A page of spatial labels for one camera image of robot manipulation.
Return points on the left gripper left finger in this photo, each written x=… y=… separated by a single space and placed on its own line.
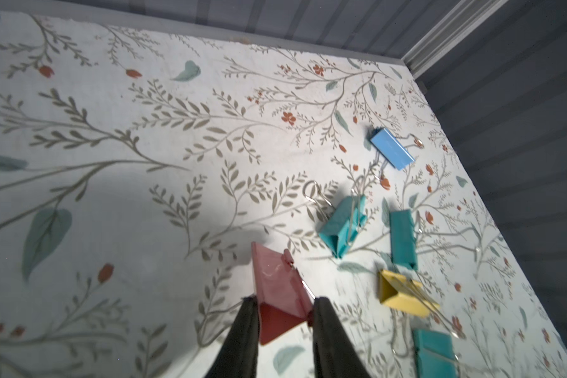
x=238 y=356

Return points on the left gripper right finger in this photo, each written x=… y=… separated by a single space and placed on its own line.
x=333 y=353

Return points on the pink binder clip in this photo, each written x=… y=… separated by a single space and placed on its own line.
x=284 y=300

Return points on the yellow binder clip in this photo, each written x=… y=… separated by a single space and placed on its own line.
x=406 y=295

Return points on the blue binder clip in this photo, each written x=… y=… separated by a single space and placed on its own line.
x=395 y=149

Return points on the teal binder clip large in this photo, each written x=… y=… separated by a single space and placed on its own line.
x=403 y=239

